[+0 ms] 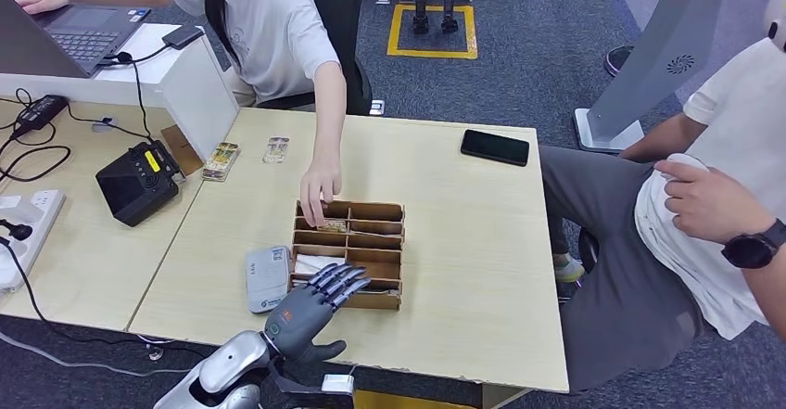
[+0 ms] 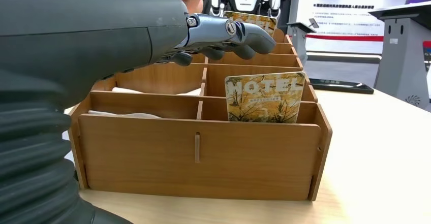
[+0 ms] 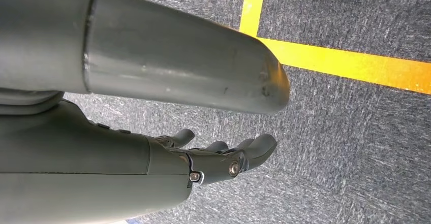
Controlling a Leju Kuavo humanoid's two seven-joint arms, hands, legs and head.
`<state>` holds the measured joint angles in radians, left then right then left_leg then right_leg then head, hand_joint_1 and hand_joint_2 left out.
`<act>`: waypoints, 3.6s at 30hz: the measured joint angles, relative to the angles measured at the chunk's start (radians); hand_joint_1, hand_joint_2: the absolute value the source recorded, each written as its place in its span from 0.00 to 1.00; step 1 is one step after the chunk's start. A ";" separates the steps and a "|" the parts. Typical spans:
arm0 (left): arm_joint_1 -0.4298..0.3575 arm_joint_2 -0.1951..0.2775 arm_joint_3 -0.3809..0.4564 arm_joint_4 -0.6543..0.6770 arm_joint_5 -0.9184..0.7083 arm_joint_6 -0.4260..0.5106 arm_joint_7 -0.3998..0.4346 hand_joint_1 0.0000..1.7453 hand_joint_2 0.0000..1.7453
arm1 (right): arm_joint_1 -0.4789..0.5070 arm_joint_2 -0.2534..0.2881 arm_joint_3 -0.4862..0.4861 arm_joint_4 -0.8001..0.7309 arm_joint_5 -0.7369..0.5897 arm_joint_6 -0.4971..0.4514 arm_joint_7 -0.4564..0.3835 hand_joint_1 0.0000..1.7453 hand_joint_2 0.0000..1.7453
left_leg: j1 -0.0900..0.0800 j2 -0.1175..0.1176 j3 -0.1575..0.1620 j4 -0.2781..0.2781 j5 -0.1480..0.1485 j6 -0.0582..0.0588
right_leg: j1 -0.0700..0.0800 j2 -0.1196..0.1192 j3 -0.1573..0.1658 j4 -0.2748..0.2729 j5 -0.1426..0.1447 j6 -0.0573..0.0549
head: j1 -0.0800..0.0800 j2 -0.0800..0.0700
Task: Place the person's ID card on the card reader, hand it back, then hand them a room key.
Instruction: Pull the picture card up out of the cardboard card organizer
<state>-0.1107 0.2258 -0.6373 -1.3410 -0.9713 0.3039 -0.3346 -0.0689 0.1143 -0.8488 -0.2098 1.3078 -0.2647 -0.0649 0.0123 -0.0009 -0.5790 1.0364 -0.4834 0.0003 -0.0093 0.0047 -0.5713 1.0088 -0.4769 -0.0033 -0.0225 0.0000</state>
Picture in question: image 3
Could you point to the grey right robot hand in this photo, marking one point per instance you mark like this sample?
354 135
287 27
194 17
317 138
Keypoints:
84 182

